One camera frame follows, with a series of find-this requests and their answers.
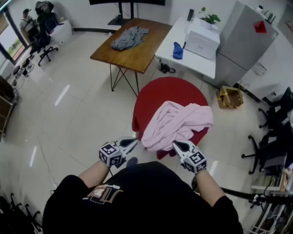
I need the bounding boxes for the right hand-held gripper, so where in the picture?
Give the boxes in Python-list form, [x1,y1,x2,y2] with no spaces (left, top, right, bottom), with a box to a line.
[172,139,208,176]

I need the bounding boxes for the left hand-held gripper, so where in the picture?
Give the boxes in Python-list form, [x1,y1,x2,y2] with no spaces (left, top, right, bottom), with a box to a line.
[98,136,139,167]

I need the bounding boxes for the pink clothes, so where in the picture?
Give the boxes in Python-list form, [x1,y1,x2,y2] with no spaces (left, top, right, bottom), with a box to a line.
[141,100,214,153]

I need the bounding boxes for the grey clothes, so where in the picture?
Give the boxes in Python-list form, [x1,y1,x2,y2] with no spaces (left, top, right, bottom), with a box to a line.
[111,26,150,52]

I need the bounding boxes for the person's right forearm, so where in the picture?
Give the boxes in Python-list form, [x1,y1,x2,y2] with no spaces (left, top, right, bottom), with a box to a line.
[195,170,227,206]

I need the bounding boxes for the person's left forearm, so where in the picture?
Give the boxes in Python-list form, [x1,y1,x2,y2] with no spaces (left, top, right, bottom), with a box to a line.
[78,160,111,189]

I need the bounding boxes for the person's dark shoe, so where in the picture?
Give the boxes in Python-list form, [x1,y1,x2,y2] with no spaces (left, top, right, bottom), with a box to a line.
[125,157,139,169]

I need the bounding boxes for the person's black shirt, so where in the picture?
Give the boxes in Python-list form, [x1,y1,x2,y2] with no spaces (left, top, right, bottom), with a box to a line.
[42,161,244,234]

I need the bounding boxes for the open cardboard box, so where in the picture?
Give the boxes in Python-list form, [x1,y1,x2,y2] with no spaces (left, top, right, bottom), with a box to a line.
[216,85,244,110]

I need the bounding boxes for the white table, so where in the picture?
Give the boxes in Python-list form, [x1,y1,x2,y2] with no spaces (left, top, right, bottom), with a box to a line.
[155,15,221,80]

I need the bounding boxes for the wooden table with metal legs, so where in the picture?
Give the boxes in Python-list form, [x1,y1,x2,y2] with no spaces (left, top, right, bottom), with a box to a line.
[90,17,173,96]

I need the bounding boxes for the blue cloth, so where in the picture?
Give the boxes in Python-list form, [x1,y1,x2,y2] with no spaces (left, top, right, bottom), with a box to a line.
[171,42,184,61]

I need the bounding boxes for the white shelving unit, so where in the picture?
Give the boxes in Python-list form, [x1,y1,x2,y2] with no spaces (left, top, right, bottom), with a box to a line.
[250,169,293,234]

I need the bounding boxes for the white box appliance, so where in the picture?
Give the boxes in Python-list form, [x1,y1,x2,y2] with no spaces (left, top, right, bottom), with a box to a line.
[184,29,221,61]

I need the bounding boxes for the grey refrigerator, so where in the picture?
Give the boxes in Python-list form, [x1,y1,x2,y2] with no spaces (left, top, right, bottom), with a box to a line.
[202,0,279,89]

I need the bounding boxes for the dark wooden cabinet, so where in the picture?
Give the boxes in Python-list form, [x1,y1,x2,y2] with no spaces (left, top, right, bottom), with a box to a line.
[0,75,19,138]

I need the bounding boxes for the white round bin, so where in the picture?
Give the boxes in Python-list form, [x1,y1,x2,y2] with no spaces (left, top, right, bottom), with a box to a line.
[50,20,73,45]

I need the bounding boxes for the green potted plant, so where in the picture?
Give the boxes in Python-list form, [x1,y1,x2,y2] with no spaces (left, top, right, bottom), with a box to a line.
[198,6,221,30]

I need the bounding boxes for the black chair base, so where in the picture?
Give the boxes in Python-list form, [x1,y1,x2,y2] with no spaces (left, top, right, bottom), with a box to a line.
[0,193,43,234]

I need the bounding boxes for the black screen on stand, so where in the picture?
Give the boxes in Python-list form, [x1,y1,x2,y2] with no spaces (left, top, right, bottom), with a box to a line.
[88,0,166,27]

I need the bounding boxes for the red paper decoration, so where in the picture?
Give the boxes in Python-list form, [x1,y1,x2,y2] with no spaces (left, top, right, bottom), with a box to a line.
[254,21,267,34]

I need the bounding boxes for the black router with antennas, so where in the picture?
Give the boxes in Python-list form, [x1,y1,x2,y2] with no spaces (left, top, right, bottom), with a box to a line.
[263,11,277,25]

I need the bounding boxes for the black camera with strap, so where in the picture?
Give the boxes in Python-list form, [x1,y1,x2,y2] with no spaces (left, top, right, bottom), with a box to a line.
[158,63,176,74]

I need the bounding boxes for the power strip with cables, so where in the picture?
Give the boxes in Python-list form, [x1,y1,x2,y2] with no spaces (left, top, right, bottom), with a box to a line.
[11,54,35,90]

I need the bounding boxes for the white security camera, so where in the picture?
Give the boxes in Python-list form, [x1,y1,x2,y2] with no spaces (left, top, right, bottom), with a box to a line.
[255,5,268,16]

